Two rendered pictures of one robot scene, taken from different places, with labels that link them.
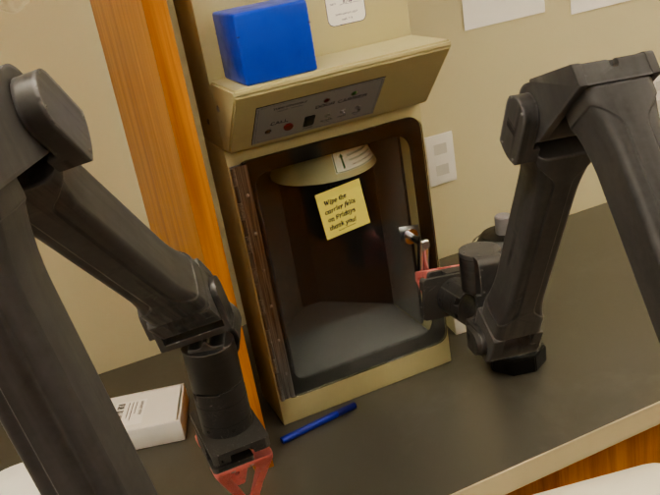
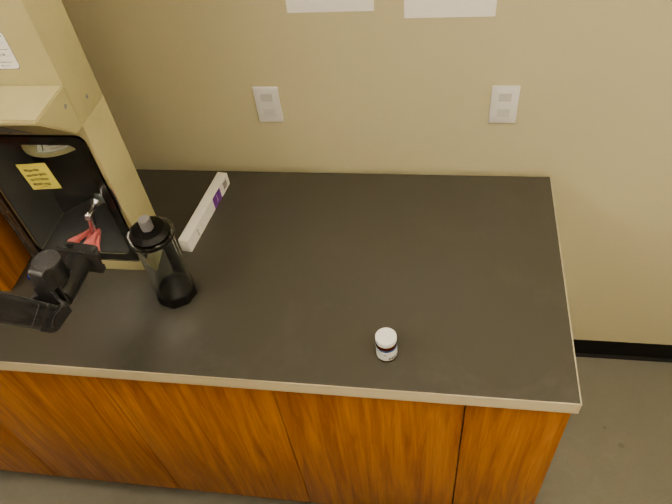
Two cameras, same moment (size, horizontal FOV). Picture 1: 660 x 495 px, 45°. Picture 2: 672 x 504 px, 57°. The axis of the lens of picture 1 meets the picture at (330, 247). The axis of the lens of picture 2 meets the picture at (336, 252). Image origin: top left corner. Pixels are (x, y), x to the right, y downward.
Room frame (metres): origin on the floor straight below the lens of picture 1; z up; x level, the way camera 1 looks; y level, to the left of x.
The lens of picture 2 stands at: (0.57, -1.18, 2.15)
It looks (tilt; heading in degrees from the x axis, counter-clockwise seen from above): 48 degrees down; 33
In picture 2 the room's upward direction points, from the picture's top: 8 degrees counter-clockwise
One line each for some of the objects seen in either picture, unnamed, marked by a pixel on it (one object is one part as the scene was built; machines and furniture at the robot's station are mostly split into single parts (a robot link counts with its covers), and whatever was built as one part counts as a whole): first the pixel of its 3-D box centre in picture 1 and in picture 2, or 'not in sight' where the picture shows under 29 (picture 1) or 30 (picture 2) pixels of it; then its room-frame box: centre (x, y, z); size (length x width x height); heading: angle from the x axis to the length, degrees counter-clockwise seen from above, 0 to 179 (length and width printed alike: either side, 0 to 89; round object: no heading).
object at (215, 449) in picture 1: (224, 410); not in sight; (0.77, 0.15, 1.21); 0.10 x 0.07 x 0.07; 20
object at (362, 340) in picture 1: (350, 260); (56, 203); (1.17, -0.03, 1.19); 0.30 x 0.01 x 0.40; 109
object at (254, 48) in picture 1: (263, 40); not in sight; (1.09, 0.04, 1.56); 0.10 x 0.10 x 0.09; 20
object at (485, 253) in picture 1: (488, 297); (45, 288); (0.96, -0.20, 1.19); 0.12 x 0.09 x 0.11; 9
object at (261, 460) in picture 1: (239, 466); not in sight; (0.76, 0.14, 1.14); 0.07 x 0.07 x 0.09; 20
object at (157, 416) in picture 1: (138, 419); not in sight; (1.19, 0.37, 0.96); 0.16 x 0.12 x 0.04; 93
